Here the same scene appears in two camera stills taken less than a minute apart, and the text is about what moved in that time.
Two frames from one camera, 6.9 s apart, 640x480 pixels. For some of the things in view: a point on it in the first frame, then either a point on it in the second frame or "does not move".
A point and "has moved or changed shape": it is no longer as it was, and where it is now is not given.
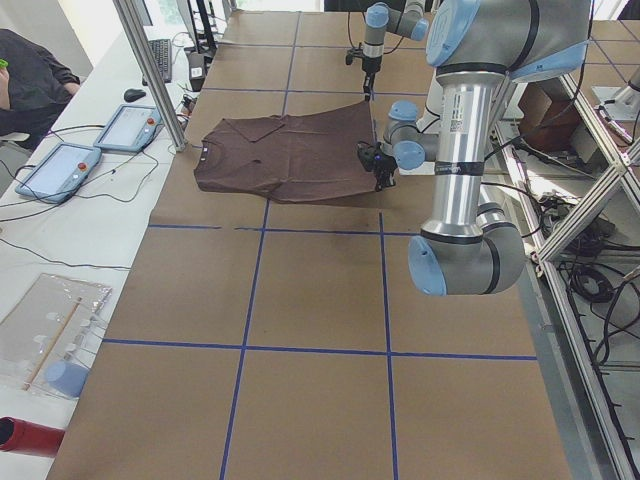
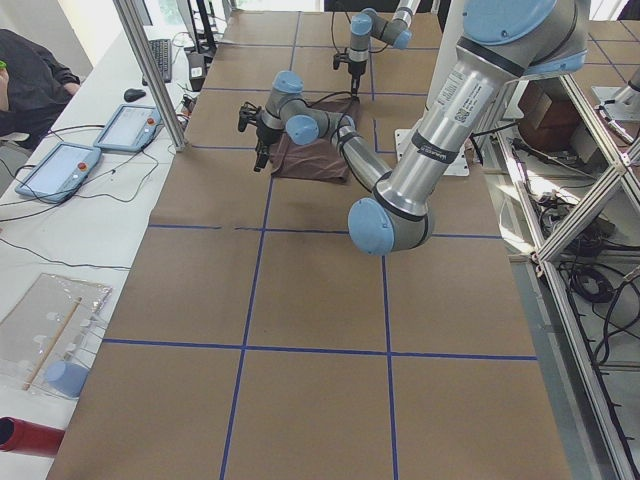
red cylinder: x=17 y=435 does not move
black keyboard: x=162 y=52 does not move
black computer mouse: x=132 y=94 does not move
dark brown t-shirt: x=302 y=157 has moved or changed shape
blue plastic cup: x=66 y=378 does not move
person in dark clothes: x=38 y=86 does not move
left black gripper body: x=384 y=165 → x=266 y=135
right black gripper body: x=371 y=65 → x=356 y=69
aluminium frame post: x=149 y=76 does not move
